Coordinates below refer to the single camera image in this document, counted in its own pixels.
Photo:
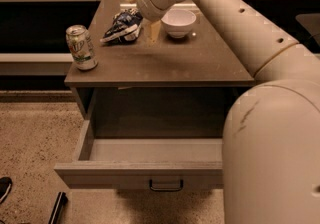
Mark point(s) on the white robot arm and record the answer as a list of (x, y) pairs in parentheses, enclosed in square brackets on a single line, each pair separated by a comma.
[(271, 138)]

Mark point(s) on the black shoe at left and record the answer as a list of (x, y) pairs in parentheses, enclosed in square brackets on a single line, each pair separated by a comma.
[(5, 188)]

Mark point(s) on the black drawer handle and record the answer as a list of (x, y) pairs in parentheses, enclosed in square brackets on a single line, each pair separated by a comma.
[(166, 187)]

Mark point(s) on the open grey top drawer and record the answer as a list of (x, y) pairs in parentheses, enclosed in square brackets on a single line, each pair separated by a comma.
[(165, 134)]

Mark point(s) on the black bar on floor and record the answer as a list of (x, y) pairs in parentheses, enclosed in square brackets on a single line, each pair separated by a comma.
[(60, 202)]

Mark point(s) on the white ceramic bowl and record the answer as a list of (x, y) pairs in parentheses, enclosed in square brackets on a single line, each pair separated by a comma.
[(177, 23)]

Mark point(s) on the blue potato chip bag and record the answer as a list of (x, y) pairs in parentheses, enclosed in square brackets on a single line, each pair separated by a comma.
[(125, 28)]

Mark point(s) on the grey cabinet with top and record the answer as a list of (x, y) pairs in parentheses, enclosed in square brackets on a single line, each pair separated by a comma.
[(200, 59)]

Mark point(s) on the green soda can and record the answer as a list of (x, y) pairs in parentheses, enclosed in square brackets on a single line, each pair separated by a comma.
[(81, 47)]

